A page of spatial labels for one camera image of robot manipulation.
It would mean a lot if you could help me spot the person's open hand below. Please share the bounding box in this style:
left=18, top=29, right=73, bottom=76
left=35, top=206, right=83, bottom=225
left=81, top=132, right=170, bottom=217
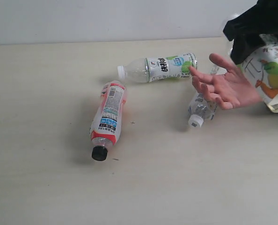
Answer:
left=189, top=53, right=263, bottom=110

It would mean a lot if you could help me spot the floral tea label bottle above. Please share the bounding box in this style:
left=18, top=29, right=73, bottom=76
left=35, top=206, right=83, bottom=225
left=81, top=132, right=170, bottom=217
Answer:
left=239, top=34, right=278, bottom=113

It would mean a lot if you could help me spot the white label water bottle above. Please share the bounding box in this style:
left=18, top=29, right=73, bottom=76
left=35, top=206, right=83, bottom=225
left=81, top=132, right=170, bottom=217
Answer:
left=188, top=91, right=218, bottom=128

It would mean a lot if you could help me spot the lime label clear bottle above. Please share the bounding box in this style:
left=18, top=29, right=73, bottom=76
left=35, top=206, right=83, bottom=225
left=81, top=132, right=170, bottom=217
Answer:
left=117, top=53, right=198, bottom=83

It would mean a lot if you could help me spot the pink label black-cap bottle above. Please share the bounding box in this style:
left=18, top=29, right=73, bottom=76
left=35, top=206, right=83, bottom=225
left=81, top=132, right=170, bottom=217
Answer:
left=89, top=81, right=127, bottom=161

